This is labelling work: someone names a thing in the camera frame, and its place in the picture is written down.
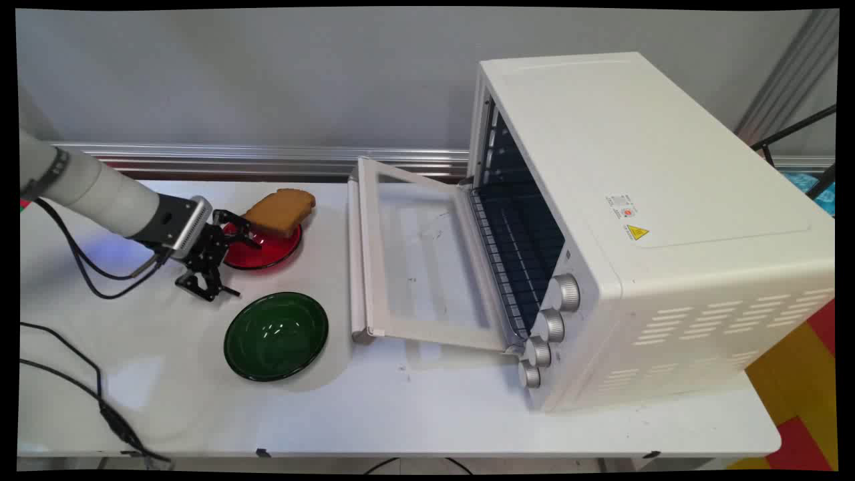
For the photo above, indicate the black metal stand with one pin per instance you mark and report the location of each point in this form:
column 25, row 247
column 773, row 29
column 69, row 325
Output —
column 798, row 143

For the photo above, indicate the white oven door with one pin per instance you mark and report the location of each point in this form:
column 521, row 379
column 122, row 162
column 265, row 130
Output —
column 414, row 260

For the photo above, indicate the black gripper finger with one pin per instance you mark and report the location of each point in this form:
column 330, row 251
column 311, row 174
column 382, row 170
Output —
column 235, row 226
column 204, row 286

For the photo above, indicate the aluminium rail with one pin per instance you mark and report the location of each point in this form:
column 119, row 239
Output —
column 280, row 160

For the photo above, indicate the red glass plate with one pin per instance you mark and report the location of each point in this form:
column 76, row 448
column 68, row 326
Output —
column 270, row 248

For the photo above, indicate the white toaster oven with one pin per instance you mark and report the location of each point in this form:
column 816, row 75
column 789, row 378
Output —
column 641, row 220

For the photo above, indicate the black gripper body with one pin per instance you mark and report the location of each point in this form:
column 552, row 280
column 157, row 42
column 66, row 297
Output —
column 204, row 248

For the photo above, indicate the green glass plate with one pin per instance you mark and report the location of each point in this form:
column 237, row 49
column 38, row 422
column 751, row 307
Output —
column 276, row 336

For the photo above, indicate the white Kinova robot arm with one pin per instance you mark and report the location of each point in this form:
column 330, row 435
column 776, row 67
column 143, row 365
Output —
column 93, row 187

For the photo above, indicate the brown toast slice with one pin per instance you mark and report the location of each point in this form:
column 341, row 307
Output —
column 280, row 211

